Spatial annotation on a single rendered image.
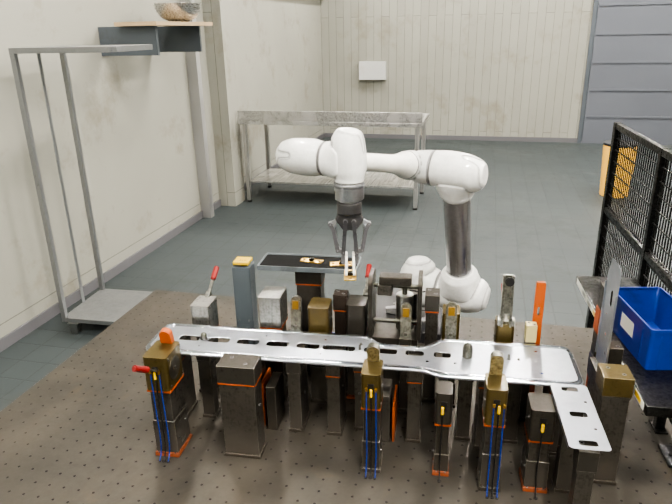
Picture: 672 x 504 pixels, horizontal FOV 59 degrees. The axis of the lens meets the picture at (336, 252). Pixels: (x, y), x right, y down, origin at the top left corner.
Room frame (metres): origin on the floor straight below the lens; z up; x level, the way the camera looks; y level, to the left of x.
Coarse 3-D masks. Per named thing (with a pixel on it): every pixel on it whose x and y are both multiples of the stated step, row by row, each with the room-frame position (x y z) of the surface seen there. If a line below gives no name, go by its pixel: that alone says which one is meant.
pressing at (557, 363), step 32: (192, 352) 1.71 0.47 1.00; (224, 352) 1.70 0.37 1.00; (256, 352) 1.70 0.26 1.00; (288, 352) 1.69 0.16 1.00; (320, 352) 1.69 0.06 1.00; (352, 352) 1.69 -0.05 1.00; (448, 352) 1.67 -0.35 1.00; (480, 352) 1.67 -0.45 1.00; (512, 352) 1.67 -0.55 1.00; (544, 352) 1.66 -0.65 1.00; (544, 384) 1.49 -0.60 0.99; (576, 384) 1.48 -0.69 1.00
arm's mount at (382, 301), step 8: (376, 296) 2.61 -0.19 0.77; (384, 296) 2.61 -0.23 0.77; (392, 296) 2.61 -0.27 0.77; (376, 304) 2.53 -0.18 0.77; (384, 304) 2.53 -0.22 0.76; (392, 304) 2.53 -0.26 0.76; (376, 312) 2.45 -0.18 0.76; (384, 312) 2.45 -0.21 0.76; (440, 312) 2.45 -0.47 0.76; (440, 320) 2.38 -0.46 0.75; (424, 328) 2.31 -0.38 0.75; (440, 328) 2.31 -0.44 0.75; (424, 336) 2.27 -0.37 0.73; (440, 336) 2.25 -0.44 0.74
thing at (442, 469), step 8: (440, 384) 1.51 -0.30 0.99; (448, 384) 1.51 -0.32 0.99; (440, 392) 1.47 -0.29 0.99; (448, 392) 1.47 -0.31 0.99; (440, 400) 1.46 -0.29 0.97; (448, 400) 1.46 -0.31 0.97; (440, 408) 1.46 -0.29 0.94; (448, 408) 1.45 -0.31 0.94; (440, 416) 1.46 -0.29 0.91; (448, 416) 1.45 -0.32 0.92; (440, 424) 1.46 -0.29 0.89; (448, 424) 1.46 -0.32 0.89; (440, 432) 1.47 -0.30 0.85; (448, 432) 1.46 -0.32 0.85; (440, 440) 1.45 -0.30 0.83; (440, 448) 1.45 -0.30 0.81; (448, 448) 1.49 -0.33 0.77; (440, 456) 1.45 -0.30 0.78; (448, 456) 1.46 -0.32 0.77; (432, 464) 1.49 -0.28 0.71; (440, 464) 1.46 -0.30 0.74; (448, 464) 1.49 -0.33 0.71; (432, 472) 1.46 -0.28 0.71; (440, 472) 1.46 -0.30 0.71; (448, 472) 1.46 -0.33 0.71; (440, 480) 1.44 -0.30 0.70
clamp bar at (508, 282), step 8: (504, 280) 1.78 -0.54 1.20; (512, 280) 1.75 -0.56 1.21; (504, 288) 1.77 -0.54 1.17; (512, 288) 1.77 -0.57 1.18; (504, 296) 1.77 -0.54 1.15; (512, 296) 1.76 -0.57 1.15; (504, 304) 1.77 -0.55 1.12; (512, 304) 1.76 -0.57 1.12; (504, 312) 1.77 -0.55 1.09; (512, 312) 1.76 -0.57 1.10
